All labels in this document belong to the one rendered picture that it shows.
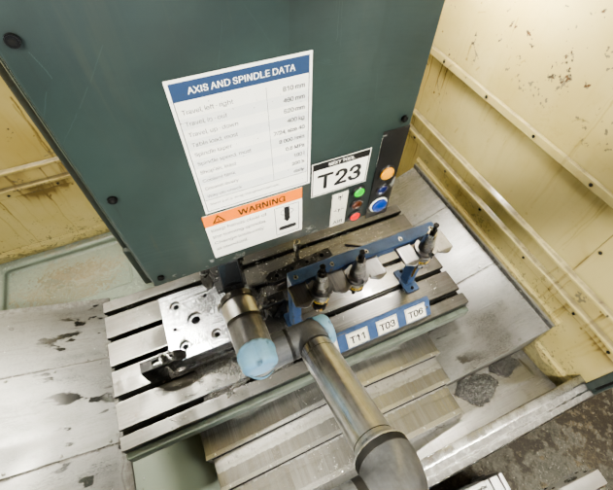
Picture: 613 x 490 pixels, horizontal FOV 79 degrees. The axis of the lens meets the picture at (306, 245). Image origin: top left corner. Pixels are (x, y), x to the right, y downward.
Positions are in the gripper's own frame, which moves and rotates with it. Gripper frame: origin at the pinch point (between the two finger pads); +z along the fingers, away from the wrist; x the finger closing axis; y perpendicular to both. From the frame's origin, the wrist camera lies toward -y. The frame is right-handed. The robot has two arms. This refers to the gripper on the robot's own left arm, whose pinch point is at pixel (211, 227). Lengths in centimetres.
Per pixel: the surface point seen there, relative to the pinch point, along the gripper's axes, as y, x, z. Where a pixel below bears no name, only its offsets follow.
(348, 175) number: -28.8, 22.1, -21.4
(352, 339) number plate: 45, 31, -25
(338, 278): 17.3, 27.5, -16.2
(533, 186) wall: 17, 101, -11
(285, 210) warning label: -25.2, 11.3, -21.3
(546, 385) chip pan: 71, 97, -63
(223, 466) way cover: 67, -21, -40
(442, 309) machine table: 49, 66, -27
